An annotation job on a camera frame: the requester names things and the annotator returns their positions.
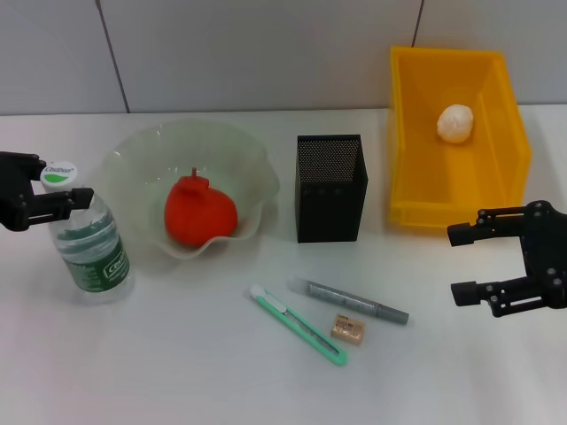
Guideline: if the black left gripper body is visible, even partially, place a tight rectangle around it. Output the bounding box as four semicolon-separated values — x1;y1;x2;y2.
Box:
0;151;35;232

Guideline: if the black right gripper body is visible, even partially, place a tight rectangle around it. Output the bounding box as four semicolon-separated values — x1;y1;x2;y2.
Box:
519;199;567;311

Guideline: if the green label water bottle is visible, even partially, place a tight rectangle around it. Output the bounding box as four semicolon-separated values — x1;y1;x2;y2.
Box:
39;158;134;306

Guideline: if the white paper ball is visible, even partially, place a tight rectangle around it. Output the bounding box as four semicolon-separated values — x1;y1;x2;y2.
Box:
436;102;475;143

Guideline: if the orange fruit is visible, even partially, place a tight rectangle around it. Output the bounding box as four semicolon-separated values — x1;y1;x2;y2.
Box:
164;166;239;247

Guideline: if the grey marker pen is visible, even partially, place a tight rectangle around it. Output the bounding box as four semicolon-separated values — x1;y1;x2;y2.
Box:
287;277;409;328

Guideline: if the beige eraser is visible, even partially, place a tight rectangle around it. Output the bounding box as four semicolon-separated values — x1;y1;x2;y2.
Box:
330;313;367;345

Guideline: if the black mesh pen holder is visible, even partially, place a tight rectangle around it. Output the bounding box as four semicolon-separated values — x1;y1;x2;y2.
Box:
295;134;369;243

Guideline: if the translucent green fruit plate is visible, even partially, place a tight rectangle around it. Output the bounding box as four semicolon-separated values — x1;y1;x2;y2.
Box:
101;118;283;261

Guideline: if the green utility knife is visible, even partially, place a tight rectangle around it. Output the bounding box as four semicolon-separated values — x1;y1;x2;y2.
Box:
247;285;349;367

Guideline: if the yellow plastic bin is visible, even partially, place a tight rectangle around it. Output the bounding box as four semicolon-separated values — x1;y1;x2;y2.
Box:
388;46;532;234

